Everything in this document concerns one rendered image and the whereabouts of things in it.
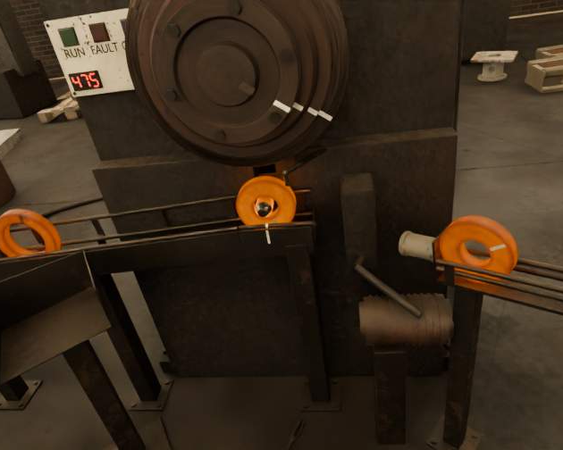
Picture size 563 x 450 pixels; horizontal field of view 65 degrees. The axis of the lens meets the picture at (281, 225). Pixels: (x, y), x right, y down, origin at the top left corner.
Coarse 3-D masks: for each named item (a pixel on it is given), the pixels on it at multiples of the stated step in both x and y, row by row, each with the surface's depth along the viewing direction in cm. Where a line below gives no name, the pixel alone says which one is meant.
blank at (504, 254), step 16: (464, 224) 92; (480, 224) 90; (496, 224) 90; (448, 240) 97; (464, 240) 94; (480, 240) 91; (496, 240) 89; (512, 240) 89; (448, 256) 99; (464, 256) 97; (496, 256) 91; (512, 256) 88
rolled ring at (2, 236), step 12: (0, 216) 125; (12, 216) 124; (24, 216) 124; (36, 216) 125; (0, 228) 126; (36, 228) 125; (48, 228) 126; (0, 240) 129; (12, 240) 132; (48, 240) 127; (60, 240) 131; (12, 252) 131; (24, 252) 133; (36, 252) 134
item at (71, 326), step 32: (0, 288) 109; (32, 288) 113; (64, 288) 117; (96, 288) 102; (0, 320) 113; (32, 320) 115; (64, 320) 112; (96, 320) 109; (0, 352) 107; (32, 352) 105; (64, 352) 110; (0, 384) 98; (96, 384) 119; (128, 416) 133; (128, 448) 134; (160, 448) 143
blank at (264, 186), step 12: (252, 180) 112; (264, 180) 110; (276, 180) 111; (240, 192) 112; (252, 192) 112; (264, 192) 112; (276, 192) 111; (288, 192) 111; (240, 204) 114; (252, 204) 114; (288, 204) 113; (240, 216) 116; (252, 216) 116; (276, 216) 115; (288, 216) 115; (276, 228) 117
